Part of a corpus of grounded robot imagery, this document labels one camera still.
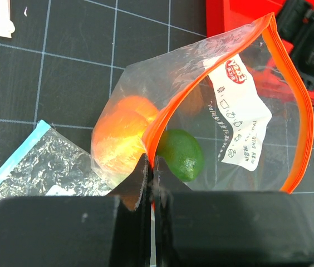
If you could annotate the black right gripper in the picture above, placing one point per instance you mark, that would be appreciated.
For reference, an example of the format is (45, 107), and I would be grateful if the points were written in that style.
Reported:
(295, 24)

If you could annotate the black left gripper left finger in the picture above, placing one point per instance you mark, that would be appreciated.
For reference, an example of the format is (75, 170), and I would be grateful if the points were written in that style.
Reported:
(111, 230)

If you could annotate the clear blue zipper bag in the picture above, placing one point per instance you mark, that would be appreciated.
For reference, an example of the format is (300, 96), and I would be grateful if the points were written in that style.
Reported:
(48, 164)

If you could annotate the orange fruit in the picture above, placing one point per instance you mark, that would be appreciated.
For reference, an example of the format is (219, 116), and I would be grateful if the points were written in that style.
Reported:
(116, 141)
(140, 105)

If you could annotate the black grid cutting mat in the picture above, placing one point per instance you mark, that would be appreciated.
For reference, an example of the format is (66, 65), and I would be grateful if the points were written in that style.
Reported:
(65, 58)

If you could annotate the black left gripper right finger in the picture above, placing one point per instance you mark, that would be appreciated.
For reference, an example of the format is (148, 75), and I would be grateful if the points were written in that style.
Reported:
(227, 228)

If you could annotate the orange zipper clear bag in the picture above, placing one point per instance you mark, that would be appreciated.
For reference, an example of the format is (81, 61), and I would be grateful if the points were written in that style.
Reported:
(239, 94)

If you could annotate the dark green lime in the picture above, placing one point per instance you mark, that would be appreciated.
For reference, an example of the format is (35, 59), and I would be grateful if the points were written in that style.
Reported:
(182, 153)

